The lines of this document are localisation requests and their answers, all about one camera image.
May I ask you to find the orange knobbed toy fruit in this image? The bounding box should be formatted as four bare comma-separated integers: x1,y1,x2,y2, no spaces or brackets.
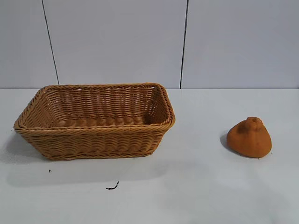
226,116,273,161

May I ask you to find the brown woven wicker basket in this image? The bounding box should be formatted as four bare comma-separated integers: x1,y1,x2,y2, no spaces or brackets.
13,82,177,161

